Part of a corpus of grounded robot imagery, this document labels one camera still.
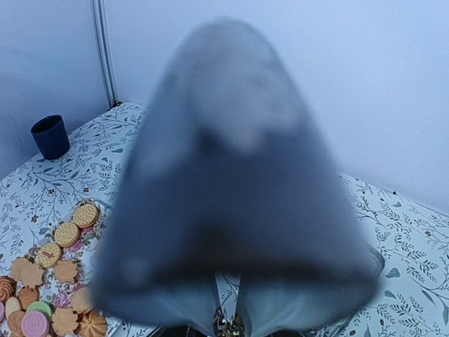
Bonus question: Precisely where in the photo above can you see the pink green round cookie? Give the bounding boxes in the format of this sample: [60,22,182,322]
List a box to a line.
[26,300,53,319]

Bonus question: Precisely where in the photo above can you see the metal serving tongs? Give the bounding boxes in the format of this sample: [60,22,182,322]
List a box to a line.
[90,19,382,336]

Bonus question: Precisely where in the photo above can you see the left aluminium frame post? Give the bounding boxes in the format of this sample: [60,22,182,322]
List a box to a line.
[91,0,121,108]

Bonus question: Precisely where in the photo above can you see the swirl orange cookie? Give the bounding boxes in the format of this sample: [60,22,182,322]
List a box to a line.
[79,311,107,337]

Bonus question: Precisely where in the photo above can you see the floral tablecloth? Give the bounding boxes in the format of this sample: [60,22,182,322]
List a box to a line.
[1,103,448,336]

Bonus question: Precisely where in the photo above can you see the floral cookie tray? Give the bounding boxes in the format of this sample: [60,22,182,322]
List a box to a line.
[1,199,122,336]

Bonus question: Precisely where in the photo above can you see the dark blue cup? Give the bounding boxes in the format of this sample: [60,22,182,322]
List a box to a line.
[31,114,70,160]

